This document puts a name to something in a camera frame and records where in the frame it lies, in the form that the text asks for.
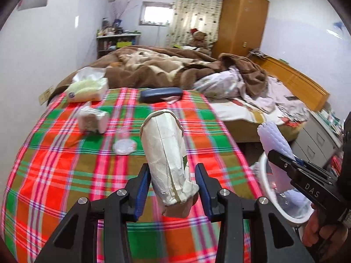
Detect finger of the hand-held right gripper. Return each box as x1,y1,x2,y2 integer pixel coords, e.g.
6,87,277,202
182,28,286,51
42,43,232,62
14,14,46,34
267,149,338,181

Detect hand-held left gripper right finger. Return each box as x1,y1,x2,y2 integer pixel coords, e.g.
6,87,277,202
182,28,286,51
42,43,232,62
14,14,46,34
195,164,314,263

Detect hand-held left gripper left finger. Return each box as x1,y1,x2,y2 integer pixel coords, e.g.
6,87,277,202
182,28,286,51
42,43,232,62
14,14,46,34
34,163,152,263

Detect white foam fruit net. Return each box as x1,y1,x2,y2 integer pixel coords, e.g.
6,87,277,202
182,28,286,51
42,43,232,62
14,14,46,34
257,123,305,206

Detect white paper bag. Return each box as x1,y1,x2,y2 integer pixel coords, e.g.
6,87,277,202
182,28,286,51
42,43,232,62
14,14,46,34
140,109,200,217

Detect person's right hand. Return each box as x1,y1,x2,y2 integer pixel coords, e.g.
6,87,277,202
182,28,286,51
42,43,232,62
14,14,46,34
302,203,351,252

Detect clear plastic bag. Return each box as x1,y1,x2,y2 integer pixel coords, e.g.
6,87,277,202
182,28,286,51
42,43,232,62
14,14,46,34
249,162,264,176

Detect grey drawer cabinet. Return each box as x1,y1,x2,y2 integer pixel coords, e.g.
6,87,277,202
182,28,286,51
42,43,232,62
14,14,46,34
292,110,344,170

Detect clear plastic cup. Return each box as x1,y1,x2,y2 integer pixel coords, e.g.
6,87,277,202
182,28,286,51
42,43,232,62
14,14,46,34
113,127,138,155

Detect white printed bed sheet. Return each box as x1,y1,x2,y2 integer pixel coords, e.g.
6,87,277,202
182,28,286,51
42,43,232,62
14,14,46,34
211,99,302,132

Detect small tissue pack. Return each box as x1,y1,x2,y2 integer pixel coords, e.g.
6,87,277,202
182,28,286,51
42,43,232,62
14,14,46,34
77,106,109,134

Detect plaid tablecloth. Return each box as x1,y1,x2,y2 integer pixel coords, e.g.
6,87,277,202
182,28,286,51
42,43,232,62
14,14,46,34
0,87,265,263

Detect white floral quilt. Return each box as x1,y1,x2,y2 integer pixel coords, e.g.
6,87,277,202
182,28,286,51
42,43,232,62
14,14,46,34
193,67,310,124

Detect dark blue glasses case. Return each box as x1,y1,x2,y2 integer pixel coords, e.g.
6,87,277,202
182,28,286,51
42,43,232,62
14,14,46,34
140,87,183,103

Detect soft tissue pack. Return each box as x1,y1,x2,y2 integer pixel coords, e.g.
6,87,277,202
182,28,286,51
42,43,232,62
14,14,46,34
66,66,109,103

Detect brown fleece blanket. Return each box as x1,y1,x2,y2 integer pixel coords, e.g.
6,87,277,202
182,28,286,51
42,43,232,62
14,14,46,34
48,45,268,106

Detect brown teddy bear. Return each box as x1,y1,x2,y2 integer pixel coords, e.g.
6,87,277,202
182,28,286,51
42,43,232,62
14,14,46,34
188,28,210,50

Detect wooden wardrobe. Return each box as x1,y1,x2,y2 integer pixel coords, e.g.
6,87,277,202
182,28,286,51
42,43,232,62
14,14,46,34
211,0,270,59

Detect grey shelf unit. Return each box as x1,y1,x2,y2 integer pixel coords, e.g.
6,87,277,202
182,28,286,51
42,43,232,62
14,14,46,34
96,33,141,59

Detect row of bottles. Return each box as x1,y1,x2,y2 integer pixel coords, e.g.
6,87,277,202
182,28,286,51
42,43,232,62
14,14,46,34
97,18,138,37

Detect patterned curtain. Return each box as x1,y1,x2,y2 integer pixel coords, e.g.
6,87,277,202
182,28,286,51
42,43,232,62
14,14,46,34
166,0,224,48

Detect window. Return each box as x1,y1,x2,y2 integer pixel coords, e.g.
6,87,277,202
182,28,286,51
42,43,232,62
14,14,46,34
139,1,174,27

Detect dried branches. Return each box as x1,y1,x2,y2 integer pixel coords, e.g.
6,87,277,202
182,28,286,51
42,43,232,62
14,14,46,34
106,0,132,22

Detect wooden bed frame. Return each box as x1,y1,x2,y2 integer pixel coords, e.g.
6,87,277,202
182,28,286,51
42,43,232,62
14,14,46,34
227,55,331,143

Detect tangled grey cable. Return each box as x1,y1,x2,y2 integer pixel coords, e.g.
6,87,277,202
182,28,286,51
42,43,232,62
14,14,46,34
248,48,268,59

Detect beige wall socket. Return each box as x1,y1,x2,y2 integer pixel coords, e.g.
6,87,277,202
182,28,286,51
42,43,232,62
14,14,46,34
39,86,54,105

